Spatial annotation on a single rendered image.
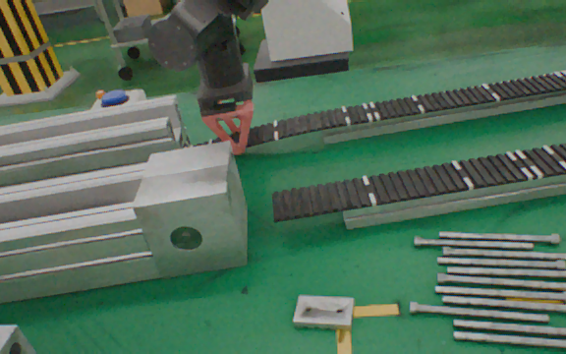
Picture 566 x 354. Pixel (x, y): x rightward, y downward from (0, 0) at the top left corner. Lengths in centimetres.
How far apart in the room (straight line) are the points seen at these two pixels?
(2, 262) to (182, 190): 20
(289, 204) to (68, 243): 23
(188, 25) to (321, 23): 51
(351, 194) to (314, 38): 54
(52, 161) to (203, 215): 29
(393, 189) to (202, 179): 20
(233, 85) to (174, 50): 11
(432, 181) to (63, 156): 47
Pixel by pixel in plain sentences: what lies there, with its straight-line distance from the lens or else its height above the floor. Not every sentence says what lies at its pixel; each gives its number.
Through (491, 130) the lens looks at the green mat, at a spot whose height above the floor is 78.
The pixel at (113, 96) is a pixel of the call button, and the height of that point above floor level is 85.
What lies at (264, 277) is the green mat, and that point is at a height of 78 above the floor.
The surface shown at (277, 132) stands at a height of 81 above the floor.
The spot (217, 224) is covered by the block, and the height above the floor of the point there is 84.
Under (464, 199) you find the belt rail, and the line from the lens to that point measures 54.
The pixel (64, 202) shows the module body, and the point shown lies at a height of 85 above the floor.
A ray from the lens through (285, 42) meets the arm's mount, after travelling 100.
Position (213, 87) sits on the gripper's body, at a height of 90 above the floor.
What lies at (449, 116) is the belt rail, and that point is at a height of 79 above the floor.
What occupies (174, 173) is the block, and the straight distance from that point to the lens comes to 49.
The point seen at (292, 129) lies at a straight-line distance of 66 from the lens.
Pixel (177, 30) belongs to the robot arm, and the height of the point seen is 99.
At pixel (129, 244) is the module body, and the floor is 83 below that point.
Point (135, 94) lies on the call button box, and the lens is 83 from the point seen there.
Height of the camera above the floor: 111
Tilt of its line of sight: 33 degrees down
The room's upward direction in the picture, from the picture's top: 11 degrees counter-clockwise
